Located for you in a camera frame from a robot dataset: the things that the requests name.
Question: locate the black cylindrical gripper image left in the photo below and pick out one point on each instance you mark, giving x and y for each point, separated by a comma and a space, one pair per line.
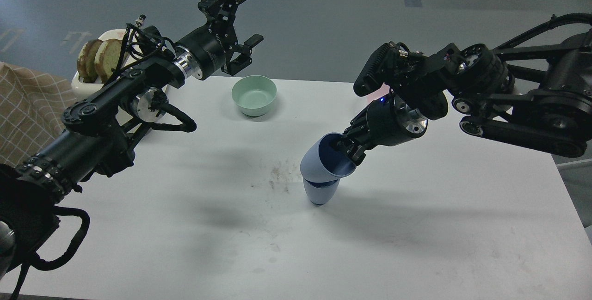
214, 46

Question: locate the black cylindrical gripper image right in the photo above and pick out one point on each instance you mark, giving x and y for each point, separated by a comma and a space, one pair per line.
387, 121

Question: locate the blue cup starting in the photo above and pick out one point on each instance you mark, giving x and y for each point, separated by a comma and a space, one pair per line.
320, 193
322, 163

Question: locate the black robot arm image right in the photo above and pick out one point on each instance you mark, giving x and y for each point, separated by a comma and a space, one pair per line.
537, 97

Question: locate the pink bowl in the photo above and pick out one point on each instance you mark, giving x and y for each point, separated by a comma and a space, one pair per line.
379, 93

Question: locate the green bowl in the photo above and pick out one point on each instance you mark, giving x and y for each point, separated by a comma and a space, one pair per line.
254, 95

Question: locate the toast slice right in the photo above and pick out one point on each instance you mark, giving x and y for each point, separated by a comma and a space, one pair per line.
107, 58

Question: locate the toast slice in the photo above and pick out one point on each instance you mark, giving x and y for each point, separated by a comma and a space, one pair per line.
86, 61
107, 58

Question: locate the toast slice left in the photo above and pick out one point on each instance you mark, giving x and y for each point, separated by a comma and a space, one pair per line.
86, 61

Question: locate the cream toaster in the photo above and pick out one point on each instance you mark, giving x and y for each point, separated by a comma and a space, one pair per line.
83, 90

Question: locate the beige checkered cloth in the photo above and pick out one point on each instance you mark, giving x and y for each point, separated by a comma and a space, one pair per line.
31, 106

